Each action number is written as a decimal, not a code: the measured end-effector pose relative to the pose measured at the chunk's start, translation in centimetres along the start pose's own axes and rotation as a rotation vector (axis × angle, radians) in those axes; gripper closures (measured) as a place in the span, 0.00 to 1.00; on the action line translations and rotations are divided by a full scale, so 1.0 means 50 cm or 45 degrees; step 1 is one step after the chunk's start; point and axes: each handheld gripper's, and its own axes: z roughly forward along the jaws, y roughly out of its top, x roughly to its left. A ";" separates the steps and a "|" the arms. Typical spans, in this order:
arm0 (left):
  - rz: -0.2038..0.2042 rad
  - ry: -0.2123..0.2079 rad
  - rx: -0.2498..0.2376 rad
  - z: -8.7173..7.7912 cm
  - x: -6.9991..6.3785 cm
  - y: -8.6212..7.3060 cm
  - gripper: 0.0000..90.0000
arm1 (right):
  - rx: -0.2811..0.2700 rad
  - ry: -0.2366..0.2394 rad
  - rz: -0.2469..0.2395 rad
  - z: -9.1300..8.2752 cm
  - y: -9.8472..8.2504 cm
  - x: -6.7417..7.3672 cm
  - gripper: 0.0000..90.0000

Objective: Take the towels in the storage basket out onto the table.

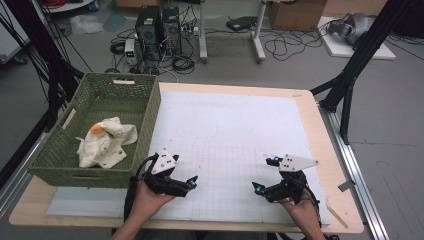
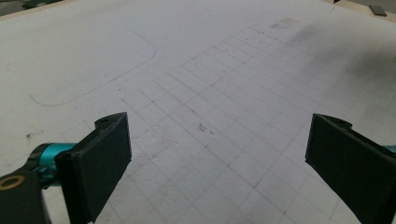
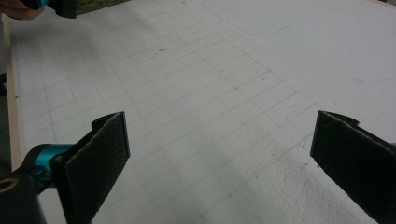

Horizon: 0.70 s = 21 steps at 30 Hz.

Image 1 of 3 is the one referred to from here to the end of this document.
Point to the grey tape piece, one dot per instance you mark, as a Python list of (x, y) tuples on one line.
[(346, 186)]

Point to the black computer tower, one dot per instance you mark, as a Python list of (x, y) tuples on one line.
[(171, 31), (148, 33)]

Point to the white desk leg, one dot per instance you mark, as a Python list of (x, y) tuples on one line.
[(202, 33), (258, 36)]

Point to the thin wooden stick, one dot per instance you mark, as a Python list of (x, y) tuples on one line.
[(337, 216)]

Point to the brown cardboard box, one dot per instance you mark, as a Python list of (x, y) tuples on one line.
[(296, 15)]

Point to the cream printed cloth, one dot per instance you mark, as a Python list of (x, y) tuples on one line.
[(106, 143)]

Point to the person's left hand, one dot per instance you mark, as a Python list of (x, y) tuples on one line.
[(146, 203)]

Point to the grey headset device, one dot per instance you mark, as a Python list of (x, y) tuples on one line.
[(355, 26)]

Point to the person's right hand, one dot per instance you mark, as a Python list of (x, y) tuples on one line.
[(305, 213)]

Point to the clear plastic bag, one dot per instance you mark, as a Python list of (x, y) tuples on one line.
[(86, 25)]

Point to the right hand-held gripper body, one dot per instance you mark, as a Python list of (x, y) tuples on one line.
[(290, 188)]

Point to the aluminium rail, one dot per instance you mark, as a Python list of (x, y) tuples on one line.
[(20, 173), (360, 176)]

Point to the person's dark clothing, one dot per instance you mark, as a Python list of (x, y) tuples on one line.
[(200, 236)]

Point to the black metal frame stand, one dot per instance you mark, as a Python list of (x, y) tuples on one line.
[(363, 50), (56, 76)]

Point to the green woven basket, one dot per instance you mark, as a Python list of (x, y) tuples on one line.
[(110, 100)]

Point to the white floor board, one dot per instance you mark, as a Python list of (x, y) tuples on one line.
[(340, 50)]

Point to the white grid mat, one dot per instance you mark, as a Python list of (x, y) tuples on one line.
[(233, 116)]

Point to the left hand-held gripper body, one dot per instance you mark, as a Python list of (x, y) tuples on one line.
[(166, 185)]

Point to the grey power supply unit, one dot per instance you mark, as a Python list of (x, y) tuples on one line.
[(130, 50)]

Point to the black flat device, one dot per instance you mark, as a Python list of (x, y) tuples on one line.
[(241, 23)]

